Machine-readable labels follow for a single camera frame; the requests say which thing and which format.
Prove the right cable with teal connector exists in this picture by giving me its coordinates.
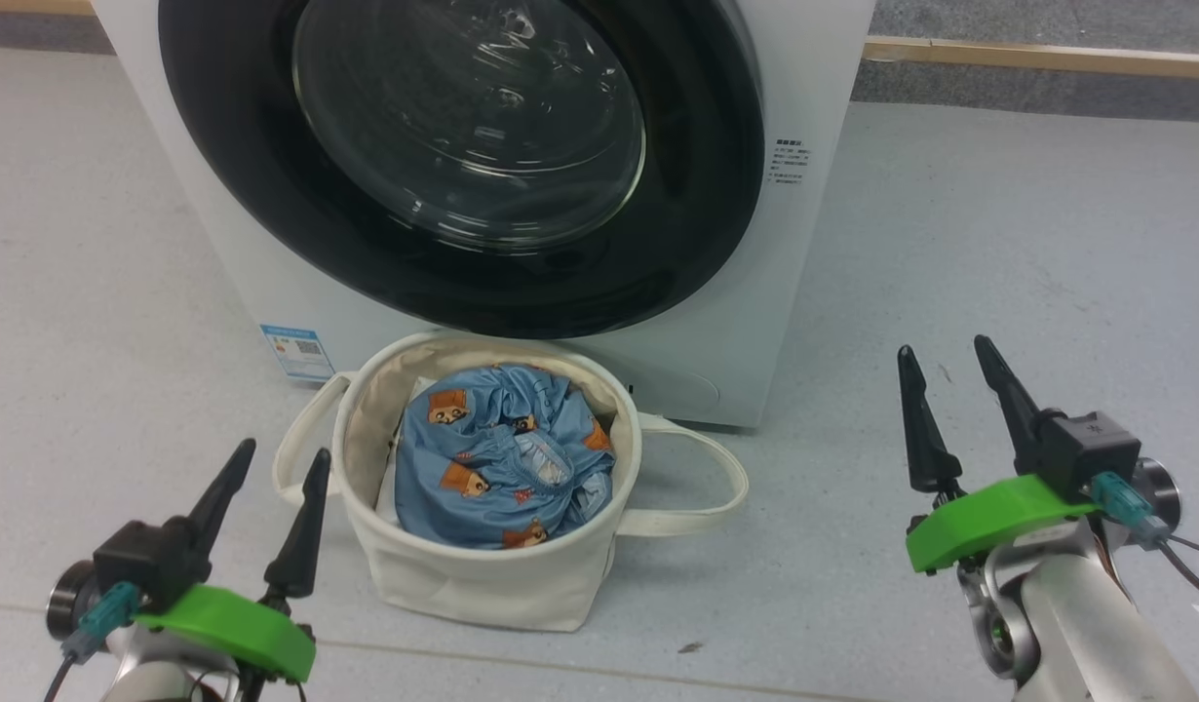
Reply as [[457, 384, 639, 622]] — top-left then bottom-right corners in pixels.
[[1090, 472, 1199, 607]]

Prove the blue energy label sticker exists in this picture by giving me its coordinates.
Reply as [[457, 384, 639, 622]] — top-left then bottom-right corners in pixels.
[[260, 324, 335, 382]]

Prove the left cable with teal connector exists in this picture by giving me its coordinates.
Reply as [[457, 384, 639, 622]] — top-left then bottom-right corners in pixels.
[[42, 582, 140, 702]]

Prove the white front-load washing machine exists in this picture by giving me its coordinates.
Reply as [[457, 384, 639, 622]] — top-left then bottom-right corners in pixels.
[[91, 0, 875, 430]]

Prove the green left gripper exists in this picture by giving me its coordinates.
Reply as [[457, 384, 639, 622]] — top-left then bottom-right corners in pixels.
[[135, 438, 332, 684]]

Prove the blue bear-print pajama garment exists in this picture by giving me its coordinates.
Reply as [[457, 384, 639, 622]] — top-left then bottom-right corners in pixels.
[[395, 364, 617, 550]]

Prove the cream canvas laundry basket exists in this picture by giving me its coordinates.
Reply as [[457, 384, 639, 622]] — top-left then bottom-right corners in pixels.
[[273, 331, 750, 633]]

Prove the white pillow filler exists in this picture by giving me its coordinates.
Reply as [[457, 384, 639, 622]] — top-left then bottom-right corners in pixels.
[[375, 375, 437, 529]]

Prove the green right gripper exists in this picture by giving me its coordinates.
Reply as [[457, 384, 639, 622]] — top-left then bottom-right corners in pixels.
[[897, 334, 1100, 574]]

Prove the oval filter cover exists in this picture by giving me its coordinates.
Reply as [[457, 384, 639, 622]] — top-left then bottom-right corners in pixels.
[[624, 363, 723, 416]]

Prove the black round glass washer door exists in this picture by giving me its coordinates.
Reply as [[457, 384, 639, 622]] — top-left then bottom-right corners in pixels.
[[158, 0, 764, 340]]

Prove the cable with teal connector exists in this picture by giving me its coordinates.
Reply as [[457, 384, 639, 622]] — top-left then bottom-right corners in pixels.
[[42, 582, 140, 702], [1090, 472, 1199, 607]]

